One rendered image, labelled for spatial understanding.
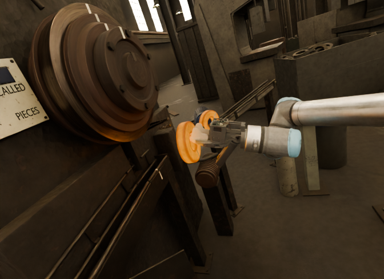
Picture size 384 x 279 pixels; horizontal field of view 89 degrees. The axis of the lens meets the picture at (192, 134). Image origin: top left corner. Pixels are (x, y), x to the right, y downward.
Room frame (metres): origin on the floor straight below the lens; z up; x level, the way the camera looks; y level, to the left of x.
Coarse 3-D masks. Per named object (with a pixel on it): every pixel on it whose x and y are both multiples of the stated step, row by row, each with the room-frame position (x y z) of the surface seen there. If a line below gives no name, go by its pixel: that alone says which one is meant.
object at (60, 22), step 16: (64, 16) 0.65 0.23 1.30; (48, 32) 0.59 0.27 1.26; (64, 32) 0.63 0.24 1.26; (48, 48) 0.57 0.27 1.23; (48, 64) 0.57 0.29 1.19; (64, 64) 0.58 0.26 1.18; (48, 80) 0.57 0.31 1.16; (64, 80) 0.56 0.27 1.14; (64, 96) 0.54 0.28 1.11; (64, 112) 0.57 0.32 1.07; (80, 112) 0.56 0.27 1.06; (80, 128) 0.60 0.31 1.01; (96, 128) 0.58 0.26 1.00; (144, 128) 0.79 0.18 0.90
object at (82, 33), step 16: (80, 16) 0.69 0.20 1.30; (80, 32) 0.66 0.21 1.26; (96, 32) 0.69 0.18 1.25; (64, 48) 0.60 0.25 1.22; (80, 48) 0.62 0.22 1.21; (80, 64) 0.60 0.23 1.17; (80, 80) 0.58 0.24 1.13; (96, 80) 0.61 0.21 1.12; (80, 96) 0.57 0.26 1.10; (96, 96) 0.59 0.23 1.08; (96, 112) 0.58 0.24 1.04; (112, 112) 0.62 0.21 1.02; (144, 112) 0.76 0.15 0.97; (112, 128) 0.63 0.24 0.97; (128, 128) 0.67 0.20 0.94
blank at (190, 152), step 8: (184, 128) 0.64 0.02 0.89; (192, 128) 0.70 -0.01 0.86; (176, 136) 0.63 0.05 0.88; (184, 136) 0.62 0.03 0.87; (184, 144) 0.60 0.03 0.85; (192, 144) 0.70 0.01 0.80; (184, 152) 0.60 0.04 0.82; (192, 152) 0.63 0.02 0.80; (200, 152) 0.69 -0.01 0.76; (184, 160) 0.61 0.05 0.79; (192, 160) 0.61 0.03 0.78
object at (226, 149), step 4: (232, 144) 0.59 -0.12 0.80; (236, 144) 0.59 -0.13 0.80; (224, 148) 0.64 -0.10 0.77; (228, 148) 0.60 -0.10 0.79; (232, 148) 0.60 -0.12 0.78; (224, 152) 0.61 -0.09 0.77; (228, 152) 0.60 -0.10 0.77; (220, 156) 0.62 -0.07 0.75; (224, 156) 0.61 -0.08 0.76; (228, 156) 0.60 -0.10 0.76; (220, 160) 0.62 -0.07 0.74; (224, 160) 0.61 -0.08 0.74; (216, 164) 0.63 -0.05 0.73; (220, 164) 0.62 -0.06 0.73
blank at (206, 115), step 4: (204, 112) 1.15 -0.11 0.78; (208, 112) 1.14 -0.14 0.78; (212, 112) 1.16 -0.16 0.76; (204, 116) 1.12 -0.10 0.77; (208, 116) 1.14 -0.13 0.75; (212, 116) 1.16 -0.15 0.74; (216, 116) 1.18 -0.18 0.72; (200, 120) 1.13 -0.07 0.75; (204, 120) 1.11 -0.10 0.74; (212, 120) 1.18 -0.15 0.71; (204, 124) 1.11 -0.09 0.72; (208, 128) 1.12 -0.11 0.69
